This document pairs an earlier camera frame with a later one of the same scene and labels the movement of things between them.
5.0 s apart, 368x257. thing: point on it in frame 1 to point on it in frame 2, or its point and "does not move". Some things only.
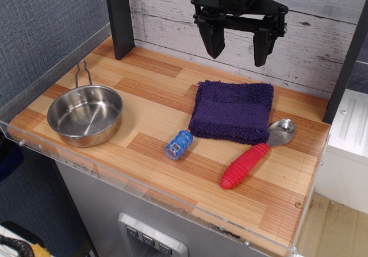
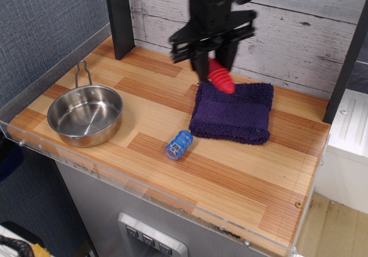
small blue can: (181, 141) does not move
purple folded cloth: (240, 111) does not move
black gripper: (244, 7) to (211, 21)
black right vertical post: (348, 64) does not move
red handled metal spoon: (280, 133) to (220, 76)
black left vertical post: (119, 10) does not move
